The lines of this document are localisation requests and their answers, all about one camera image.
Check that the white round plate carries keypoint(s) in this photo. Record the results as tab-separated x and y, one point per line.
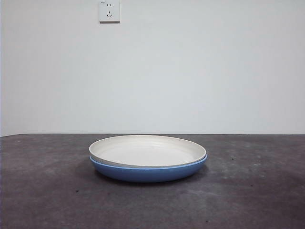
147	152

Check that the blue round plate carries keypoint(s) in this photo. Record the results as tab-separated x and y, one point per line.
147	175

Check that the white wall socket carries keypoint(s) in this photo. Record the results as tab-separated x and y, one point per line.
109	12

